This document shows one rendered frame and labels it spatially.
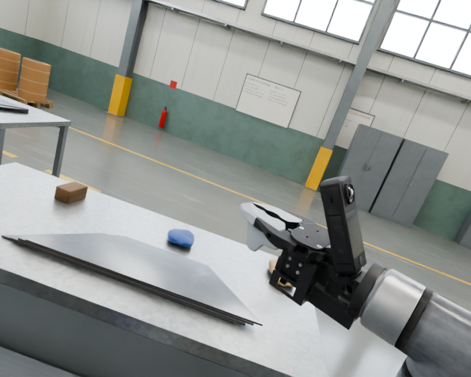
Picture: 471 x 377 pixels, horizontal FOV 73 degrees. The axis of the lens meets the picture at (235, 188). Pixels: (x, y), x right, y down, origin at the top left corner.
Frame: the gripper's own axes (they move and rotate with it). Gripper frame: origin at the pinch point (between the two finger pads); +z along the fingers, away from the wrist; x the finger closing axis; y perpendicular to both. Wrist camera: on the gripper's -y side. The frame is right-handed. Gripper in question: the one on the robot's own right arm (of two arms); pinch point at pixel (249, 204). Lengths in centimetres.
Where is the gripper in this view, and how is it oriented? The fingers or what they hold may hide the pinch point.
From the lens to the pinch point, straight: 48.0
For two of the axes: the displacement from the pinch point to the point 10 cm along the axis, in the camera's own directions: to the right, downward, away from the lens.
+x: 6.4, -1.5, 7.5
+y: -2.3, 9.0, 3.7
